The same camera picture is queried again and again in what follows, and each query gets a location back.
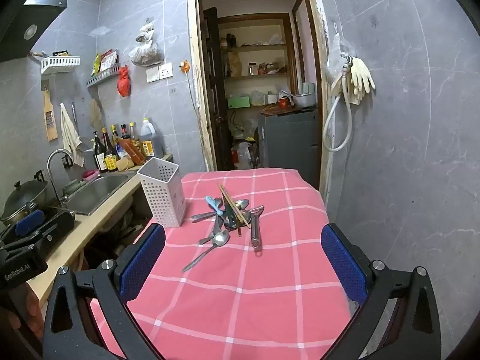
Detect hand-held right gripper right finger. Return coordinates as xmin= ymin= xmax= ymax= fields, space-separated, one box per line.
xmin=320 ymin=223 xmax=442 ymax=360

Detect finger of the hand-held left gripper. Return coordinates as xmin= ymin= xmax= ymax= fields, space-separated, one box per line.
xmin=35 ymin=211 xmax=76 ymax=242
xmin=14 ymin=209 xmax=47 ymax=235

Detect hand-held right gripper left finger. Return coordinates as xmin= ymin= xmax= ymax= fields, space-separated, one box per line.
xmin=43 ymin=223 xmax=166 ymax=360

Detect white perforated utensil holder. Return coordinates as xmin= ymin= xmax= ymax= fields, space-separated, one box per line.
xmin=137 ymin=157 xmax=187 ymax=228

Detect long metal spoon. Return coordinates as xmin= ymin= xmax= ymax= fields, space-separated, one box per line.
xmin=182 ymin=229 xmax=230 ymax=273

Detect wooden chopstick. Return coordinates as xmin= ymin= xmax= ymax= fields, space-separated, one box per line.
xmin=218 ymin=184 xmax=244 ymax=229
xmin=221 ymin=184 xmax=251 ymax=227

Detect person's left hand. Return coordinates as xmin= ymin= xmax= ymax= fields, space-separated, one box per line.
xmin=4 ymin=283 xmax=41 ymax=340

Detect wok with lid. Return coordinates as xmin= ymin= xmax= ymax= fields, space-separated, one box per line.
xmin=0 ymin=180 xmax=49 ymax=226

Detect beige kitchen counter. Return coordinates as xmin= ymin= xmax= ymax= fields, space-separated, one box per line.
xmin=26 ymin=154 xmax=175 ymax=308

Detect steel sink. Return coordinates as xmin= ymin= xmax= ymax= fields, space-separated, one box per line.
xmin=62 ymin=172 xmax=137 ymax=216

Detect steel faucet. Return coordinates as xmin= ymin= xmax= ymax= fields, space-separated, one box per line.
xmin=47 ymin=149 xmax=76 ymax=205

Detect dark glass bottle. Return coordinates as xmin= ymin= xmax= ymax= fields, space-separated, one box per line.
xmin=93 ymin=131 xmax=107 ymax=171

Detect dark bottle with yellow label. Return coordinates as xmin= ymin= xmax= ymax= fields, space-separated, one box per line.
xmin=101 ymin=127 xmax=119 ymax=173

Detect beige hanging towel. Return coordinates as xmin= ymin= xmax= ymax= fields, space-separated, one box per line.
xmin=60 ymin=103 xmax=85 ymax=167

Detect wooden grater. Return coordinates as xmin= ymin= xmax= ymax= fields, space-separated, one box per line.
xmin=42 ymin=86 xmax=59 ymax=142

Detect pink plaid tablecloth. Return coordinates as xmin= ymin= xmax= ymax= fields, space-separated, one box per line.
xmin=88 ymin=168 xmax=357 ymax=360

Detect brown hanging mesh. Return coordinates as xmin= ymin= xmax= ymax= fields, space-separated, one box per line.
xmin=90 ymin=99 xmax=104 ymax=129

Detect dark liquid plastic jug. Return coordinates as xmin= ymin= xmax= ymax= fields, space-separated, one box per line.
xmin=140 ymin=118 xmax=156 ymax=157

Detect grey cabinet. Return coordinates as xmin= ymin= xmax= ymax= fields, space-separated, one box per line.
xmin=257 ymin=108 xmax=319 ymax=190

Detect red plastic bag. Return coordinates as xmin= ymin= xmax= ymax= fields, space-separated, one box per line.
xmin=117 ymin=65 xmax=132 ymax=98

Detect metal pot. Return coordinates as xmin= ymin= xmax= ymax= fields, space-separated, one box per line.
xmin=292 ymin=92 xmax=316 ymax=109

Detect seasoning packets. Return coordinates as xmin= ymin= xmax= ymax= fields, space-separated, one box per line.
xmin=92 ymin=49 xmax=120 ymax=76

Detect yellow rubber gloves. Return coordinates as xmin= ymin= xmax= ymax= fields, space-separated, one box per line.
xmin=349 ymin=57 xmax=376 ymax=105

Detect dark wooden door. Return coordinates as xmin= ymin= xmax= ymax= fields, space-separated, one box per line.
xmin=202 ymin=7 xmax=234 ymax=171

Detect clear bag of dried goods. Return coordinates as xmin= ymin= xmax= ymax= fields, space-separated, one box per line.
xmin=128 ymin=18 xmax=165 ymax=67

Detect black range hood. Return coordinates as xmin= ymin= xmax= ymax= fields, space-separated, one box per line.
xmin=0 ymin=0 xmax=69 ymax=62

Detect clear hanging plastic bag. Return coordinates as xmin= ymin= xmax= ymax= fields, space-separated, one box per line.
xmin=327 ymin=33 xmax=357 ymax=83

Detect wooden shelf unit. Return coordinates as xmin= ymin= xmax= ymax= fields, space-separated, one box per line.
xmin=217 ymin=13 xmax=301 ymax=110

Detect white hose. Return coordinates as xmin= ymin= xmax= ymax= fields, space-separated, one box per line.
xmin=322 ymin=69 xmax=355 ymax=153

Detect metal wall shelf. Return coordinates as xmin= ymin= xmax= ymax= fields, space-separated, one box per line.
xmin=85 ymin=64 xmax=121 ymax=88

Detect white wall basket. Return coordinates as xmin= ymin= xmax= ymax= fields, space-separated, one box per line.
xmin=40 ymin=55 xmax=81 ymax=75

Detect white power cable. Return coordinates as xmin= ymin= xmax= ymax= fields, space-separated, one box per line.
xmin=185 ymin=70 xmax=200 ymax=115

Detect wooden door frame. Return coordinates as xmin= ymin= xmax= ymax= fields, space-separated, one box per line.
xmin=187 ymin=0 xmax=334 ymax=196

